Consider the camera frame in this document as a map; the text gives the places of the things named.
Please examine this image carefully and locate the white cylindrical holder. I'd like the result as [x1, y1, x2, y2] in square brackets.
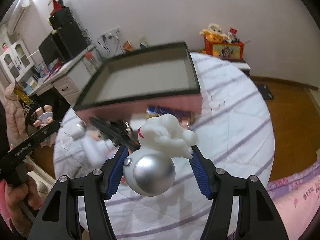
[81, 137, 118, 168]

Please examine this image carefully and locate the white astronaut figurine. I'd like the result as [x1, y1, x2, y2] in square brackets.
[123, 114, 197, 197]

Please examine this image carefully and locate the black remote control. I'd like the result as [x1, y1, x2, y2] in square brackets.
[89, 117, 140, 152]

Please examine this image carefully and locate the blue gold slim box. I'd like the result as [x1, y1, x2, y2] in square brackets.
[146, 106, 193, 121]

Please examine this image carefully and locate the pink pig doll figurine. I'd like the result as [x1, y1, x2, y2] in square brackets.
[33, 105, 54, 128]

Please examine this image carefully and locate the person left hand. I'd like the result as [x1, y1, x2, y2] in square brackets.
[4, 175, 42, 233]

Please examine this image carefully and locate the pink jacket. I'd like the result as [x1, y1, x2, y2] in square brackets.
[3, 81, 31, 140]

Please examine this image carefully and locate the pink box with black rim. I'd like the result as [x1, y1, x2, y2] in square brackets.
[73, 42, 202, 122]

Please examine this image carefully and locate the pink bedsheet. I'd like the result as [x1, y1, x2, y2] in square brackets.
[266, 160, 319, 239]

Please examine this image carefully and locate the black square floor stand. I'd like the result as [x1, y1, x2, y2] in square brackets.
[256, 83, 274, 100]

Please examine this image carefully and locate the white desk with drawers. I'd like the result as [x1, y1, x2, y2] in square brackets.
[28, 45, 96, 105]

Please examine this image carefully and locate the white glass-door cabinet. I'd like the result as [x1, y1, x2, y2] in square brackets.
[1, 40, 35, 81]

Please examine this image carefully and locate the clear bottle red cap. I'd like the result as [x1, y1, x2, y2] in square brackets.
[85, 51, 99, 69]

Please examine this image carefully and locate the black computer monitor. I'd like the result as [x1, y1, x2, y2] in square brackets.
[39, 34, 60, 66]

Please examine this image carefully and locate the orange toy storage crate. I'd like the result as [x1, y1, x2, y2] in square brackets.
[204, 37, 245, 60]

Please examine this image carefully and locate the orange snack bag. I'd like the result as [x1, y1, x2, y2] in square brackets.
[122, 41, 134, 52]

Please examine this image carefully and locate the blue white snack bag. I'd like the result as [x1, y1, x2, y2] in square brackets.
[139, 36, 149, 49]

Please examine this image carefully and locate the yellow plush toy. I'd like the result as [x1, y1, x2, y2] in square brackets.
[199, 29, 225, 43]

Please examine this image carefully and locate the black speaker box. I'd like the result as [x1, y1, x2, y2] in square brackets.
[49, 7, 74, 30]

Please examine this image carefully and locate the white air conditioner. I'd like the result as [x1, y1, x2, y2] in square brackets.
[7, 0, 31, 35]

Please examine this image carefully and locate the white wall power strip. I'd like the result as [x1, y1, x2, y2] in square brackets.
[102, 27, 121, 38]

